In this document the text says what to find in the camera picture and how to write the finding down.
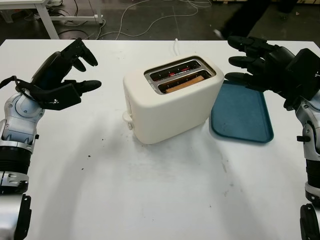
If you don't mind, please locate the brown toast slice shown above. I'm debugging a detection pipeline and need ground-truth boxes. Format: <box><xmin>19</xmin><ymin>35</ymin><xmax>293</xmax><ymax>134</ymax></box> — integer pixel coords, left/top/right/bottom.
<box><xmin>164</xmin><ymin>76</ymin><xmax>205</xmax><ymax>95</ymax></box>

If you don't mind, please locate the white desk frame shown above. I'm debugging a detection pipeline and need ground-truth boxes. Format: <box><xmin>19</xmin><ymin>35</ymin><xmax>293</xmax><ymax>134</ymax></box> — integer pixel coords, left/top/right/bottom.
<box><xmin>0</xmin><ymin>0</ymin><xmax>105</xmax><ymax>40</ymax></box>

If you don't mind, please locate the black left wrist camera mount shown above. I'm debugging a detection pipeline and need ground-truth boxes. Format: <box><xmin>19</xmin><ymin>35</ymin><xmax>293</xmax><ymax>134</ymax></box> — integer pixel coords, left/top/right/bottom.
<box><xmin>18</xmin><ymin>81</ymin><xmax>83</xmax><ymax>111</ymax></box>

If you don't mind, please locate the black floor cable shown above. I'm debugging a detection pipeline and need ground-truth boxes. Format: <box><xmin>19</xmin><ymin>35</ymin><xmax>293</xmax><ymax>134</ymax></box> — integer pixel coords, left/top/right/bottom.
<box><xmin>58</xmin><ymin>28</ymin><xmax>101</xmax><ymax>40</ymax></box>

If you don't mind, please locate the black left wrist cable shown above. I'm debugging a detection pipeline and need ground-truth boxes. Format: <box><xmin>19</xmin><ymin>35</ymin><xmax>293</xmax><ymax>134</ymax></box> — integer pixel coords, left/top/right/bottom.
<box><xmin>0</xmin><ymin>76</ymin><xmax>35</xmax><ymax>101</ymax></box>

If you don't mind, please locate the person in black trousers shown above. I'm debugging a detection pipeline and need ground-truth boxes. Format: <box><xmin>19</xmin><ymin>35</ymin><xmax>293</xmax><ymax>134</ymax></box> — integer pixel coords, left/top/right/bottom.
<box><xmin>213</xmin><ymin>0</ymin><xmax>268</xmax><ymax>41</ymax></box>

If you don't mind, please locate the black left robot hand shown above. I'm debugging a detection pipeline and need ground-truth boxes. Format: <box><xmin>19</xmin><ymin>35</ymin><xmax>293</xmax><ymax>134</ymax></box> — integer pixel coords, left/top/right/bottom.
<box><xmin>31</xmin><ymin>37</ymin><xmax>103</xmax><ymax>94</ymax></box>

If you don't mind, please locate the cream two-slot toaster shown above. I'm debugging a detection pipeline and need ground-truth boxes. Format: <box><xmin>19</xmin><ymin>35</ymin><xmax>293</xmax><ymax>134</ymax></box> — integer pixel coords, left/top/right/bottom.
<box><xmin>121</xmin><ymin>55</ymin><xmax>225</xmax><ymax>145</ymax></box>

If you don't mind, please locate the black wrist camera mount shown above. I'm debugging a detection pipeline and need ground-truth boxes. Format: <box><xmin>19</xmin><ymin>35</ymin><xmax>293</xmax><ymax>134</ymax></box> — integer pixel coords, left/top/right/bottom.
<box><xmin>283</xmin><ymin>48</ymin><xmax>320</xmax><ymax>111</ymax></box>
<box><xmin>18</xmin><ymin>81</ymin><xmax>83</xmax><ymax>111</ymax></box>

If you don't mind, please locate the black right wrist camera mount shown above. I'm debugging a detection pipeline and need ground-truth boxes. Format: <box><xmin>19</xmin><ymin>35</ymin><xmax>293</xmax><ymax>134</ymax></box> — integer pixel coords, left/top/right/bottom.
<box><xmin>283</xmin><ymin>48</ymin><xmax>320</xmax><ymax>111</ymax></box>

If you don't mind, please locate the white floor cable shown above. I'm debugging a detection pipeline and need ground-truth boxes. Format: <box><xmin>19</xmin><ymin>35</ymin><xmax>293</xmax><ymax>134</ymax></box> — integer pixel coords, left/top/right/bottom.
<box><xmin>98</xmin><ymin>0</ymin><xmax>213</xmax><ymax>40</ymax></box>

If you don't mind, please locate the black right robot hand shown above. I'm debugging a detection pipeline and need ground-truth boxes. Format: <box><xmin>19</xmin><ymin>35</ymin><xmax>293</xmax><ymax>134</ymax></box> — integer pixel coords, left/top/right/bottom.
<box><xmin>224</xmin><ymin>35</ymin><xmax>298</xmax><ymax>100</ymax></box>

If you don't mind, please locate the blue plastic tray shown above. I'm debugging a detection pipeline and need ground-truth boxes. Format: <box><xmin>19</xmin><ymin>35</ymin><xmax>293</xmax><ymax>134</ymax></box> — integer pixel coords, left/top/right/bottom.
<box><xmin>208</xmin><ymin>79</ymin><xmax>275</xmax><ymax>144</ymax></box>

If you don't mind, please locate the white toaster power cord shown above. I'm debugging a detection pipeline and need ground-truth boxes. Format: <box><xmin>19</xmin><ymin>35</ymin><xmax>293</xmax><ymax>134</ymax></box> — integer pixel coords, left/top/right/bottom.
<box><xmin>171</xmin><ymin>38</ymin><xmax>181</xmax><ymax>57</ymax></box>

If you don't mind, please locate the black bin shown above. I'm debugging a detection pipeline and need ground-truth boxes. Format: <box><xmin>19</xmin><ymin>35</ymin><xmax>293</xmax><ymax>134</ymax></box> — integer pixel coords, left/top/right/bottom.
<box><xmin>277</xmin><ymin>0</ymin><xmax>298</xmax><ymax>15</ymax></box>

